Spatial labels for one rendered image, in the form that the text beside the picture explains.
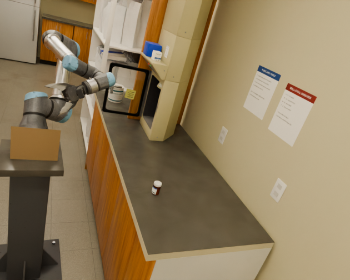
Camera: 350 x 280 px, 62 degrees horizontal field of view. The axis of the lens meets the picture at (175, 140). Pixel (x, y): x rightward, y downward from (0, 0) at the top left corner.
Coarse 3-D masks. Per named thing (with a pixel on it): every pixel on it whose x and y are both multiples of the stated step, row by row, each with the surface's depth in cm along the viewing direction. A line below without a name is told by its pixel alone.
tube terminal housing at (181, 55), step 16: (176, 48) 190; (192, 48) 199; (176, 64) 196; (192, 64) 212; (160, 80) 206; (176, 80) 201; (160, 96) 204; (176, 96) 208; (160, 112) 209; (176, 112) 223; (144, 128) 230; (160, 128) 216
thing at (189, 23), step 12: (168, 0) 203; (180, 0) 185; (192, 0) 179; (204, 0) 184; (168, 12) 201; (180, 12) 183; (192, 12) 182; (204, 12) 192; (168, 24) 200; (180, 24) 183; (192, 24) 186; (204, 24) 202; (180, 36) 187; (192, 36) 190
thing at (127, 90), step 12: (120, 72) 218; (132, 72) 221; (120, 84) 223; (132, 84) 225; (108, 96) 225; (120, 96) 227; (132, 96) 230; (108, 108) 230; (120, 108) 232; (132, 108) 235
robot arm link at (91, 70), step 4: (88, 64) 153; (88, 68) 151; (92, 68) 154; (96, 68) 158; (88, 72) 152; (92, 72) 154; (96, 72) 154; (84, 76) 153; (88, 76) 153; (92, 76) 154
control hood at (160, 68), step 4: (144, 56) 206; (148, 60) 197; (152, 60) 198; (152, 64) 190; (156, 64) 191; (160, 64) 192; (164, 64) 196; (156, 68) 192; (160, 68) 193; (164, 68) 194; (156, 72) 197; (160, 72) 194; (164, 72) 195; (160, 76) 196; (164, 76) 197
